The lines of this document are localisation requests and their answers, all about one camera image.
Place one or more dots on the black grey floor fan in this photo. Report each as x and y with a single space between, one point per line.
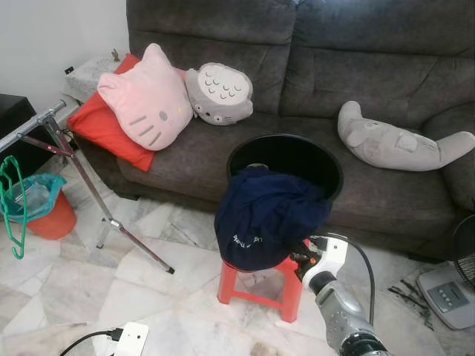
445 297

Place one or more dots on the grey round plush toy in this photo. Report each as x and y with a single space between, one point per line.
219 93

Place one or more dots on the silver metal clothes rack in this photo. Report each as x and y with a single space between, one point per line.
30 130

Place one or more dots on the grey long plush toy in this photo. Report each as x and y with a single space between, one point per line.
393 148

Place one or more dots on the black television cabinet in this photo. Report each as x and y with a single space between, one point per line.
15 111

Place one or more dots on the black thin sticks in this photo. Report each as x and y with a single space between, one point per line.
408 297

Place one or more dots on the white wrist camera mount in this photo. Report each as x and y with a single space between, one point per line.
132 341
330 256

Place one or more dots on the green plastic hanger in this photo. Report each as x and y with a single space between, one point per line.
24 211

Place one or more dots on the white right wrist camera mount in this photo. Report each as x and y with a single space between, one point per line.
330 256

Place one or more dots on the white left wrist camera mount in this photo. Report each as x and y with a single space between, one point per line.
132 341

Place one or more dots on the red plastic stool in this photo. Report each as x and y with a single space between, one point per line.
291 297

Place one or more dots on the orange bucket teal liner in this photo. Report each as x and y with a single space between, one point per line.
56 222

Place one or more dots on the pink cat face pillow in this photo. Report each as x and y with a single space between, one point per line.
148 104

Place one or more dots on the white speckled side table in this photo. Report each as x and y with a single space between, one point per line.
85 78

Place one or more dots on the black round bucket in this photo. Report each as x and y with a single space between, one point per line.
289 156

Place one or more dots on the red cushion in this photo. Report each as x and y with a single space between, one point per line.
100 130

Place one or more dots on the navy blue shirt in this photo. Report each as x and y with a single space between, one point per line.
267 219

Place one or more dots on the dark grey fabric sofa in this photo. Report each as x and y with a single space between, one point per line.
356 67

